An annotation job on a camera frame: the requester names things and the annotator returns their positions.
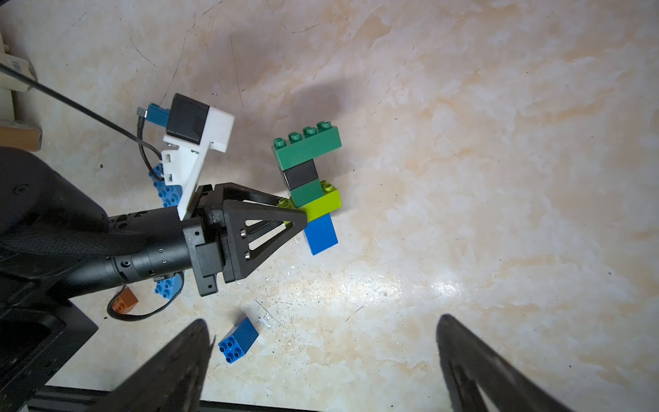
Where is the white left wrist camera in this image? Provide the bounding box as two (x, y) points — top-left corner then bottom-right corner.
(137, 94), (234, 219)

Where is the blue small lego brick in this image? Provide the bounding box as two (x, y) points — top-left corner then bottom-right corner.
(218, 317), (259, 364)

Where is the light blue long lego brick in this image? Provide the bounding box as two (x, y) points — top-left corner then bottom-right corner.
(154, 272), (185, 300)

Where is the small dark green lego brick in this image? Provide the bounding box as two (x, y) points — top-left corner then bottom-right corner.
(272, 121), (342, 171)

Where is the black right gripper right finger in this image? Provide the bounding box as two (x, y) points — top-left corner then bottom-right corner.
(436, 314), (569, 411)

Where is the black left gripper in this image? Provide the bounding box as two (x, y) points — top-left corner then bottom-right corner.
(182, 183), (307, 297)

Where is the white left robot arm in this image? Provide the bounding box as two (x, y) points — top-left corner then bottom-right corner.
(1, 147), (307, 411)

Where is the brown square lego brick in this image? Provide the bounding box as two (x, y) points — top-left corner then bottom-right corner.
(112, 287), (139, 315)

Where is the black small lego brick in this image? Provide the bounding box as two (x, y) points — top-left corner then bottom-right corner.
(282, 160), (319, 192)

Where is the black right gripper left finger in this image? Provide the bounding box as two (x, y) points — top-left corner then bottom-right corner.
(111, 319), (213, 400)

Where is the lime green lego brick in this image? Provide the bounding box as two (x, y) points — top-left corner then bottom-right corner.
(278, 180), (343, 222)

